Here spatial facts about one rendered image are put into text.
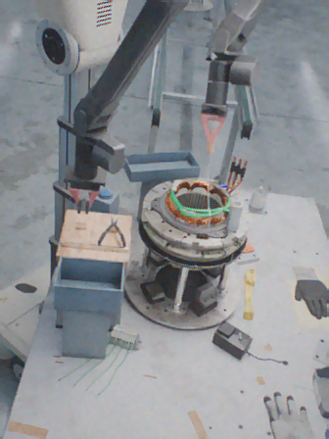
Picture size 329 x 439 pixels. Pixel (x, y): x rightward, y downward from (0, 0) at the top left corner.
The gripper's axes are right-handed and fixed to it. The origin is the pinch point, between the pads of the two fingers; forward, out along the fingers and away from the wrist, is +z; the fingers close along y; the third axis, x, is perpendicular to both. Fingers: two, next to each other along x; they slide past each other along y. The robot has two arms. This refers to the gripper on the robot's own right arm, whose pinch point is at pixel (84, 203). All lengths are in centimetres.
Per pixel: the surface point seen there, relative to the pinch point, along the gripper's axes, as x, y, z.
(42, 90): 307, -59, 118
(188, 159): 53, 33, 15
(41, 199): 159, -36, 118
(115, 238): 1.3, 8.9, 11.9
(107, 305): -18.4, 8.6, 17.4
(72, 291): -18.3, -0.1, 13.7
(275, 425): -34, 54, 38
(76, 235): 1.1, -1.5, 12.1
